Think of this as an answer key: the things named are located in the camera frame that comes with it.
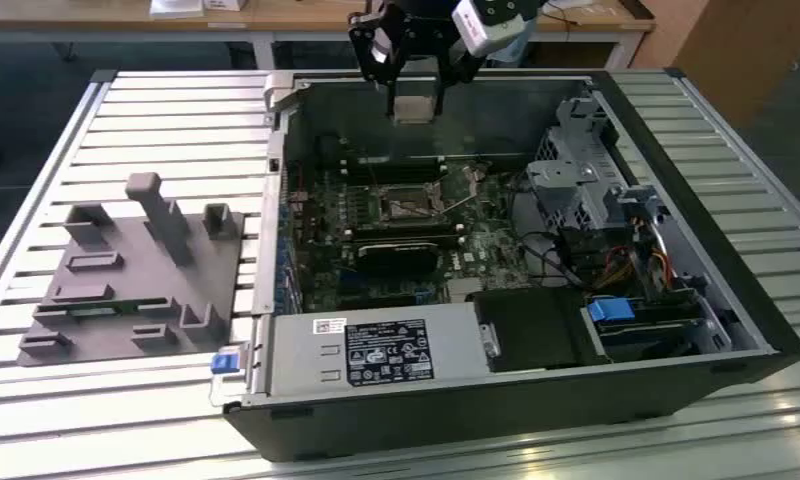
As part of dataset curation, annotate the yellow wire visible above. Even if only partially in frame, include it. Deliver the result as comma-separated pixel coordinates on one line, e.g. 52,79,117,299
599,247,642,291

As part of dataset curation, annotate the green RAM stick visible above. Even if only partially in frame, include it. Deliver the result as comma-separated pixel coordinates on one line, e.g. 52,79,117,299
69,297,175,319

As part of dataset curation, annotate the grey parts rack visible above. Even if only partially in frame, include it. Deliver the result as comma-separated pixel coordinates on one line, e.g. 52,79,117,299
13,172,248,369

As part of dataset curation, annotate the blue case latch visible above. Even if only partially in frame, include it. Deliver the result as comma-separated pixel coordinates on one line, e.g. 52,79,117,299
211,344,252,376

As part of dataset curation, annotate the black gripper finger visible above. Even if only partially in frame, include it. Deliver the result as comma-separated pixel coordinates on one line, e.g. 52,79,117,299
345,10,412,118
435,29,494,118

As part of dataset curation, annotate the black PC case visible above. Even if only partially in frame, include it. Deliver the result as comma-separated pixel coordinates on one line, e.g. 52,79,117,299
220,68,800,464

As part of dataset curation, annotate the grey metal disk bay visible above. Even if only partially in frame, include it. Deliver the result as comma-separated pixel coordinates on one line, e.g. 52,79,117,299
526,97,662,231

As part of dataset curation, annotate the CPU socket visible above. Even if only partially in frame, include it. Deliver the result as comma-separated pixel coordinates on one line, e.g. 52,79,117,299
371,184,450,226

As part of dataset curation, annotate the wooden desk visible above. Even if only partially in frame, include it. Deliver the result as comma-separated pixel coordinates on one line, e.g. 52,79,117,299
0,0,655,71

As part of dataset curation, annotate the green motherboard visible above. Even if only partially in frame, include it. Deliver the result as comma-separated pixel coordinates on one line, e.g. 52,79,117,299
279,132,555,314

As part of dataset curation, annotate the CPU with silver top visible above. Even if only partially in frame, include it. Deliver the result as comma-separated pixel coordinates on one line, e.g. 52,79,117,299
392,94,436,125

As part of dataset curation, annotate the black plastic shroud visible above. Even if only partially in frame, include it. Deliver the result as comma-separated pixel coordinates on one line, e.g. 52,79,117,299
470,287,606,374

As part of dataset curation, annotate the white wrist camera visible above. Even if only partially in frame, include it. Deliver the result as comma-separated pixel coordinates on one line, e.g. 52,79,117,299
450,0,540,57

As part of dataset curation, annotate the orange wire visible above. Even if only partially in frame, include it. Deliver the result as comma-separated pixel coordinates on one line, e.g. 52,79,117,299
647,249,676,291

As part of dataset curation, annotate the pale blue teach pendant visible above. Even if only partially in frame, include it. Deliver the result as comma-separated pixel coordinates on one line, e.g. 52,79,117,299
490,37,532,65

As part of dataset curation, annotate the black graphics card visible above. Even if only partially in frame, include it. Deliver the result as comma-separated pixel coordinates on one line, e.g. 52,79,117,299
353,239,442,279

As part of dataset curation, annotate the metal socket cover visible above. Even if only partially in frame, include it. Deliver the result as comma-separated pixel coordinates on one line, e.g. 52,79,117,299
463,160,490,201

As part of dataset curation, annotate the wooden cabinet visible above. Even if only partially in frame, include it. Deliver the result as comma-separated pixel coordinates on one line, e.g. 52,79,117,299
632,0,800,131

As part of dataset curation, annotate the grey power supply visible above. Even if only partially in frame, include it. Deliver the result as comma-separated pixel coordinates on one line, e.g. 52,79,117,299
265,313,492,396

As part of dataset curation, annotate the blue disk carrier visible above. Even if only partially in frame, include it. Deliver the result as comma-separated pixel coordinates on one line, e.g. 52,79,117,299
586,297,636,329

